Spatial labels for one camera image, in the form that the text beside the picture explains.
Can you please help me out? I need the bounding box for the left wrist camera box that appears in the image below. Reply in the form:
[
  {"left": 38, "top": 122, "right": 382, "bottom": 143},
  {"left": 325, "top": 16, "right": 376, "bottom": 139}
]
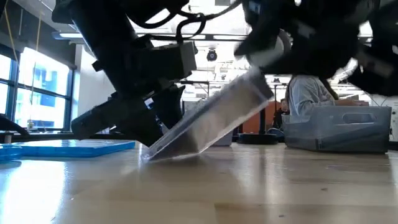
[{"left": 136, "top": 41, "right": 197, "bottom": 91}]

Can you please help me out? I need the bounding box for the black workstation frame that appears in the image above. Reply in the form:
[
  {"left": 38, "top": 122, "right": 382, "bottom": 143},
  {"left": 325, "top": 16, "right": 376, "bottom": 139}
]
[{"left": 178, "top": 80, "right": 211, "bottom": 103}]

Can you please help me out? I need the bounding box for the orange partition wall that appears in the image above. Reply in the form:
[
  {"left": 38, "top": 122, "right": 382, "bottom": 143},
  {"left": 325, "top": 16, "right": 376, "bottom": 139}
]
[{"left": 242, "top": 101, "right": 282, "bottom": 134}]

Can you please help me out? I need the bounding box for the blue jewel case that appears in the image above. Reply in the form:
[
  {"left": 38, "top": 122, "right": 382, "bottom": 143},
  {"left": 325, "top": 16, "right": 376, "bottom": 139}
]
[
  {"left": 0, "top": 145, "right": 23, "bottom": 163},
  {"left": 12, "top": 139, "right": 137, "bottom": 158}
]

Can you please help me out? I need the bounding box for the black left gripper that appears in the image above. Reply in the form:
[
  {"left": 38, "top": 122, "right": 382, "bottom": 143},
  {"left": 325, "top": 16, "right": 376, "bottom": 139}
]
[{"left": 71, "top": 85, "right": 186, "bottom": 147}]

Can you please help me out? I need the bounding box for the black camera cable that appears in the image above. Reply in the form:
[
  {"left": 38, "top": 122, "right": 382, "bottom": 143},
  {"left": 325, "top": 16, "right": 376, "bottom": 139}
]
[{"left": 130, "top": 0, "right": 243, "bottom": 43}]

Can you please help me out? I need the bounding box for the large window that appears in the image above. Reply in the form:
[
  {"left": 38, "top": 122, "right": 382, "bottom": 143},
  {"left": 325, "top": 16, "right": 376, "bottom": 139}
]
[{"left": 0, "top": 46, "right": 77, "bottom": 131}]

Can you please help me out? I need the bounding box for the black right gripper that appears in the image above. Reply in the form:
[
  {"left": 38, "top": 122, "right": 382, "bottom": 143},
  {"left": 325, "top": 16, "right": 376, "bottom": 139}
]
[{"left": 234, "top": 0, "right": 380, "bottom": 80}]

